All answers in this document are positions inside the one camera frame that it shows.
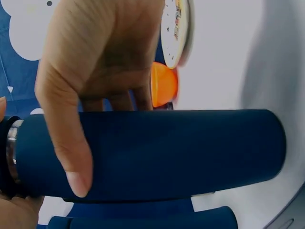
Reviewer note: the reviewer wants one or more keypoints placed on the dark blue insulated bottle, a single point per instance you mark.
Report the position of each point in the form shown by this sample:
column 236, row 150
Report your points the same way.
column 178, row 152

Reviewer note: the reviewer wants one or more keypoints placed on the dark blue cylinder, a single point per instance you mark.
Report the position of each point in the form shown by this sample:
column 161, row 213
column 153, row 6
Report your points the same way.
column 155, row 218

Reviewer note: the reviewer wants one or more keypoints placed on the person's right hand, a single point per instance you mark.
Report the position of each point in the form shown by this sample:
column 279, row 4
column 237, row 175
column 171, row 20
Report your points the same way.
column 95, row 47

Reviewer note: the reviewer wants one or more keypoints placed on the black bottle lid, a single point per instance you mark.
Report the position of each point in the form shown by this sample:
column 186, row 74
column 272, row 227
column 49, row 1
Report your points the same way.
column 4, row 155

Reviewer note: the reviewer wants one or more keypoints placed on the orange plastic cup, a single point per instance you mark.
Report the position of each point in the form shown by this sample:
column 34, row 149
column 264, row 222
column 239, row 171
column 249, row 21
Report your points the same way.
column 164, row 83

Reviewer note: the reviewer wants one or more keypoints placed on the white printed plate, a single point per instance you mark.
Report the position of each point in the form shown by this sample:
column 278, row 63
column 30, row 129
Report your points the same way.
column 176, row 28

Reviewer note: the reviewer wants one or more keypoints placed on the person's left hand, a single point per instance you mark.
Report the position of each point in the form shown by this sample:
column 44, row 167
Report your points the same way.
column 16, row 214

